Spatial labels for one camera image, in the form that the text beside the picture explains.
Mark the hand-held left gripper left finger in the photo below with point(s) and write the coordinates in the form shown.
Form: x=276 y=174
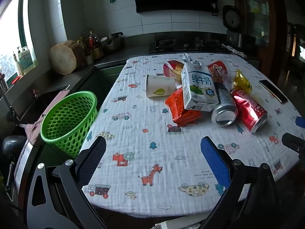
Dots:
x=94 y=162

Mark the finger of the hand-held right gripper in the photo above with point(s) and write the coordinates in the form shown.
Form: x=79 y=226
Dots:
x=301 y=121
x=294 y=142

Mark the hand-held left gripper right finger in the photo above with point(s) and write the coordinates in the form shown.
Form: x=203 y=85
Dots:
x=215 y=164

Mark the silver drink can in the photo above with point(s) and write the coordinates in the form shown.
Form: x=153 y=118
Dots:
x=224 y=114

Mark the red cola can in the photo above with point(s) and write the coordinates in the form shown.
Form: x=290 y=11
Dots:
x=247 y=109

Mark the green plastic basket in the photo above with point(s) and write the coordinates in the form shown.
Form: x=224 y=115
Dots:
x=66 y=114

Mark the yellow wrapper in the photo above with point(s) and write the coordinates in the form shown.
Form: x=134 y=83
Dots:
x=241 y=82

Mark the orange snack packet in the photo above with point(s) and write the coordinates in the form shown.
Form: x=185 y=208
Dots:
x=176 y=102

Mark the white milk carton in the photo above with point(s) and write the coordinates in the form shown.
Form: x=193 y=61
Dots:
x=197 y=88

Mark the red cartoon snack bag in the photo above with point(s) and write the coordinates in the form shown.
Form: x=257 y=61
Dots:
x=218 y=71

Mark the white paper cup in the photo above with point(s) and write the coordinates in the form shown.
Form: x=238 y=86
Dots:
x=159 y=85

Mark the red and yellow packet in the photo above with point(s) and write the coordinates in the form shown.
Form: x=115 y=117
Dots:
x=172 y=68

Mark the black smartphone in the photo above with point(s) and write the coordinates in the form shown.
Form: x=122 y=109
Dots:
x=274 y=91

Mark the printed white tablecloth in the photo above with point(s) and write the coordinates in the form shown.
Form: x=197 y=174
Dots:
x=143 y=136

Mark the pink dish cloth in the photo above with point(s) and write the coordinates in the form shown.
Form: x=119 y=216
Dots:
x=33 y=131

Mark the dark kitchen sink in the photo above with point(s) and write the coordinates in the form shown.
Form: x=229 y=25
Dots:
x=52 y=95

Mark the black wok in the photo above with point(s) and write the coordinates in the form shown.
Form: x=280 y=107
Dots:
x=13 y=145

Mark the small colourful ornament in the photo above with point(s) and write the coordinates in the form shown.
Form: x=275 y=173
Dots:
x=36 y=93

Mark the white rag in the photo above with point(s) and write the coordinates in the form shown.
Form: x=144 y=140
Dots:
x=234 y=50

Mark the round wooden chopping block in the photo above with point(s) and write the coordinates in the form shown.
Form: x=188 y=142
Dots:
x=63 y=59

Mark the wooden glass-door cabinet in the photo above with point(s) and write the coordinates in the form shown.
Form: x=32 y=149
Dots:
x=257 y=16

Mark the red lid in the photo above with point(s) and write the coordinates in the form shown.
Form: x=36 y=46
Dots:
x=15 y=80

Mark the cluster of condiment bottles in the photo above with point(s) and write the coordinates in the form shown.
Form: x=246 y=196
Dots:
x=93 y=47

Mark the metal cup with plant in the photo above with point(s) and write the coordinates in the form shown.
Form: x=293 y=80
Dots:
x=2 y=83

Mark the steel cooking pot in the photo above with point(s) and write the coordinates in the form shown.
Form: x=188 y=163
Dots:
x=113 y=43

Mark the white pump bottle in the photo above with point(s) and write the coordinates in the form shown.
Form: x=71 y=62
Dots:
x=18 y=66

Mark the black gas stove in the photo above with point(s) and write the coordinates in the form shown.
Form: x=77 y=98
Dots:
x=181 y=45

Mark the white detergent jug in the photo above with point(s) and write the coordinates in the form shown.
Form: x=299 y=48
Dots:
x=25 y=58

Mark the kitchen window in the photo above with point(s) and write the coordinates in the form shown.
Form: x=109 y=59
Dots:
x=12 y=28

